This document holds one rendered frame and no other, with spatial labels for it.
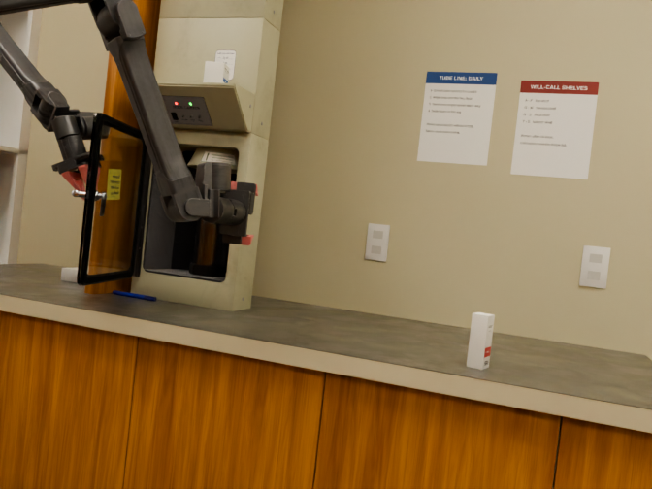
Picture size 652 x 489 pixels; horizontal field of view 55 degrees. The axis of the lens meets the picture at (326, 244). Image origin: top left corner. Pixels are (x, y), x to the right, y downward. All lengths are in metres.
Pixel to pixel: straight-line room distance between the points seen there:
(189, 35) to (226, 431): 1.04
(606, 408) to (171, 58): 1.36
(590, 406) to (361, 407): 0.42
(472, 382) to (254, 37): 1.03
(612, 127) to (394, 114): 0.63
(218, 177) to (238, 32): 0.54
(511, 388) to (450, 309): 0.76
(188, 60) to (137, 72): 0.53
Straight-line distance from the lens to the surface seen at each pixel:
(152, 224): 1.80
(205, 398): 1.41
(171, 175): 1.26
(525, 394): 1.19
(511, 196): 1.90
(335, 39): 2.11
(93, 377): 1.57
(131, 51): 1.28
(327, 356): 1.25
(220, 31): 1.77
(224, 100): 1.61
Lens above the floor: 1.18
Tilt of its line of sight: 1 degrees down
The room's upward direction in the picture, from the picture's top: 6 degrees clockwise
